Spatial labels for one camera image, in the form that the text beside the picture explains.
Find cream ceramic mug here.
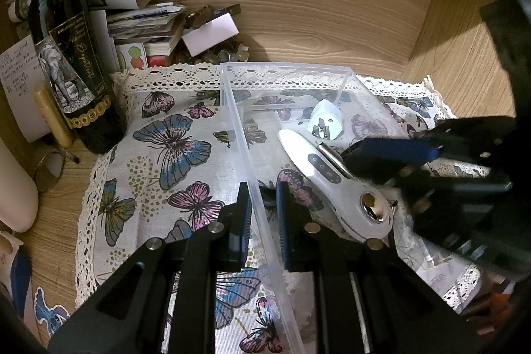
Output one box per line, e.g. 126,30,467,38
0,141,39,233

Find clear plastic storage box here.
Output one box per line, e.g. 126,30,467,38
220,63,406,353

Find wire rim glasses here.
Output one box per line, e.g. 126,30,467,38
33,148,80,193

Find white paper note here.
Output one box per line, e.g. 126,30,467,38
0,35,50,143

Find white power plug adapter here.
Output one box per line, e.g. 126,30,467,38
307,100,344,140

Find white handheld massager device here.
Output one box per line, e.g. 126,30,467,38
278,128,392,243

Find silver metal cylinder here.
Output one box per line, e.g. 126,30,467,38
317,143,354,180

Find butterfly print lace cloth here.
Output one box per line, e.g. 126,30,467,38
76,64,482,353

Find dark wine bottle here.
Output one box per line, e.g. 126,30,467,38
28,0,127,155

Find pink white small box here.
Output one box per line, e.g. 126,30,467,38
181,13,239,57

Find stack of papers and books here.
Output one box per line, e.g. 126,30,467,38
5,0,186,69

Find gold marker pen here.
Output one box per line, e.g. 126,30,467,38
33,83,74,148

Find bowl of small trinkets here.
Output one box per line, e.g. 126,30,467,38
170,39,249,65

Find blue cartoon sticker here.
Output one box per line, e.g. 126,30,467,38
33,287,70,337

